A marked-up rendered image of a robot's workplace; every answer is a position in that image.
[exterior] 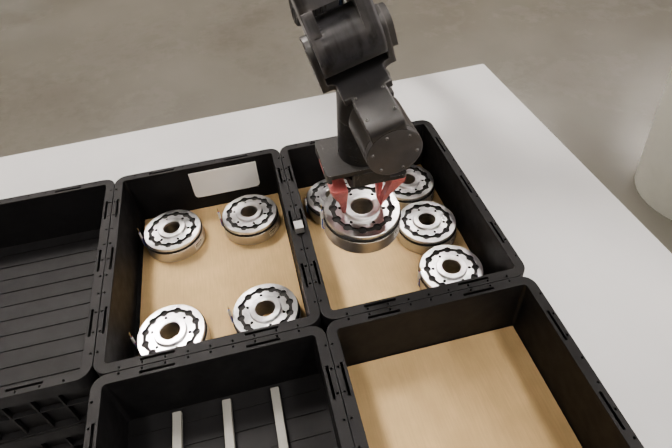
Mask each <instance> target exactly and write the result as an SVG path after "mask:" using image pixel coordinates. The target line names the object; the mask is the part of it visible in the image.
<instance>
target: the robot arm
mask: <svg viewBox="0 0 672 448"><path fill-rule="evenodd" d="M333 1H335V0H291V2H292V5H293V7H294V9H295V12H296V14H297V17H298V19H299V22H300V24H301V27H302V29H303V31H304V34H305V35H303V36H301V37H300V38H299V40H300V41H301V43H302V45H303V48H304V50H305V53H306V55H307V57H308V60H309V62H310V65H311V67H312V70H313V74H314V75H315V77H316V79H317V81H318V83H319V87H321V89H322V92H323V94H324V93H327V92H329V91H332V90H335V91H336V107H337V137H333V138H327V139H322V140H318V141H316V142H315V152H316V155H317V158H318V159H319V162H320V165H321V168H322V171H323V174H324V177H325V180H326V182H327V185H328V187H329V190H330V193H331V195H332V196H333V197H334V199H335V200H336V201H337V202H338V203H339V205H340V207H341V210H342V213H346V209H347V200H348V189H347V186H346V184H345V181H344V179H343V178H346V180H347V182H348V185H349V186H350V187H351V188H357V187H362V186H366V185H371V184H375V190H376V198H377V199H378V201H379V204H380V205H382V204H383V203H384V201H385V200H386V199H387V197H388V196H389V195H390V194H391V193H392V192H393V191H394V190H396V189H397V188H398V187H399V186H400V185H401V184H402V183H403V182H404V181H405V180H406V172H407V171H406V169H407V168H409V167H410V166H411V165H412V164H413V163H414V162H415V161H416V160H417V159H418V158H419V156H420V154H421V152H422V149H423V141H422V138H421V136H420V135H419V133H418V132H417V130H416V128H415V127H414V125H413V124H412V122H411V120H410V119H409V117H408V116H407V114H406V112H405V111H404V109H403V108H402V106H401V104H400V103H399V101H398V100H397V99H396V98H395V97H394V91H393V90H392V88H391V86H393V83H392V79H391V77H390V73H389V71H388V70H387V69H386V67H387V66H388V65H390V64H391V63H393V62H395V61H396V57H395V53H394V49H393V46H395V45H398V40H397V35H396V31H395V27H394V23H393V20H392V17H391V14H390V12H389V10H388V8H387V6H386V5H385V3H384V2H380V3H378V4H377V3H373V0H346V2H347V3H345V4H342V5H340V6H338V7H336V8H333V9H331V10H329V11H327V12H324V13H322V14H320V15H318V16H316V17H314V15H313V12H312V11H313V10H315V9H318V8H320V7H322V6H324V5H326V4H329V3H331V2H333ZM385 181H386V183H385V185H384V187H383V189H382V186H383V182H385Z"/></svg>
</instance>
